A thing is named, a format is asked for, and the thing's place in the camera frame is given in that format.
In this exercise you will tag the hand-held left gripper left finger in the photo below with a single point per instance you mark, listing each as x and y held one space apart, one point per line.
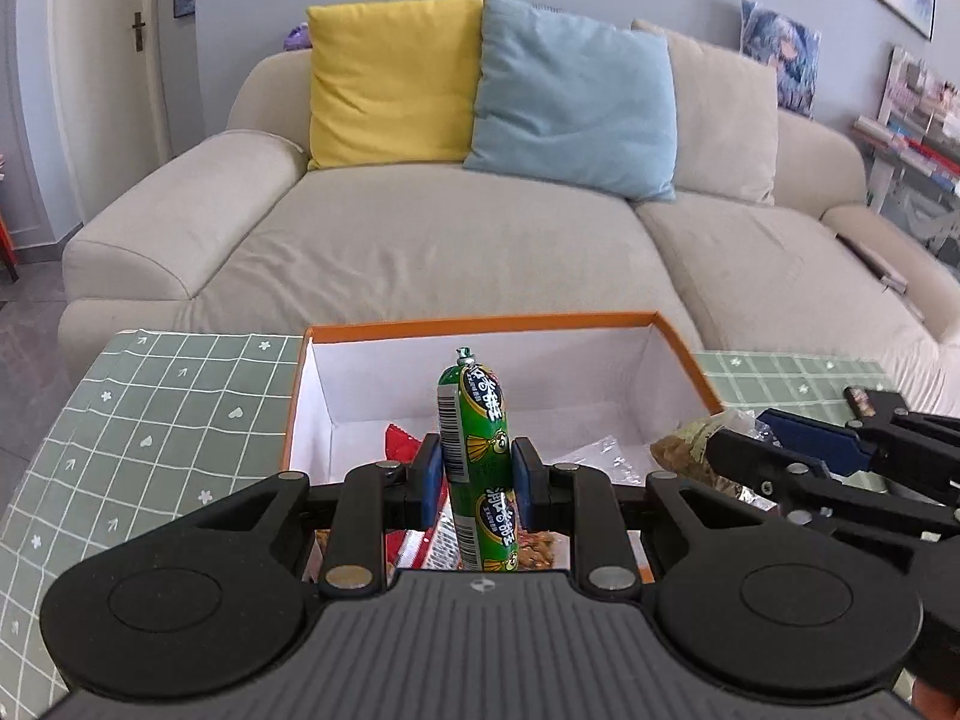
430 487

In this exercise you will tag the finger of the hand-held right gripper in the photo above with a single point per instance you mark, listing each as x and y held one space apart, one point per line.
817 439
810 491

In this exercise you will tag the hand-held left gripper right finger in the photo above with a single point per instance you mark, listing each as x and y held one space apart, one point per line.
525 487

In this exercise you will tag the french fries snack packet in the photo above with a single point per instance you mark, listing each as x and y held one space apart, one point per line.
424 547

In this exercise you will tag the clear packet of brown snack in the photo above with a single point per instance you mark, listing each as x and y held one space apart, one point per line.
541 549

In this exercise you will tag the green sausage stick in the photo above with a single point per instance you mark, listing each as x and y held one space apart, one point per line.
474 420

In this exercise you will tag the clear plastic snack packet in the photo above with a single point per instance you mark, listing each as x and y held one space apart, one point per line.
600 457

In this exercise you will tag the orange cardboard box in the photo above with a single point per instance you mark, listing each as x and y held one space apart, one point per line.
480 375

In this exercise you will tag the yellow-labelled pickle snack packet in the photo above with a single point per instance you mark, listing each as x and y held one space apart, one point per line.
686 450

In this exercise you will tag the dark remote control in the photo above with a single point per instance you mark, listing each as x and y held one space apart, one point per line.
874 262

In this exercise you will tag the beige sofa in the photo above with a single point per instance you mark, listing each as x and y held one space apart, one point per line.
450 255

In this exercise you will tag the green checked tablecloth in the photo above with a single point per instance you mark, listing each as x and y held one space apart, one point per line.
150 427

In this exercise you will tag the shelf with books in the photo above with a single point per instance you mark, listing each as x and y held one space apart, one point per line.
915 142

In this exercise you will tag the beige cushion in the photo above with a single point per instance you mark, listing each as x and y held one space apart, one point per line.
724 120

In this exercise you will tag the light blue pillow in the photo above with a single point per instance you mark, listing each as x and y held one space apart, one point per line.
577 97

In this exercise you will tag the yellow pillow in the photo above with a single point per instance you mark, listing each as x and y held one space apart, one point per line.
390 82

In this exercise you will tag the purple plush toy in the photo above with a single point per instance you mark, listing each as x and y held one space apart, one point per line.
298 36

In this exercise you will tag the red stool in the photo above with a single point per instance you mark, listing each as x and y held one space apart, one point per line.
7 247

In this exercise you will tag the white door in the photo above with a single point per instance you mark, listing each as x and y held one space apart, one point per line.
105 90

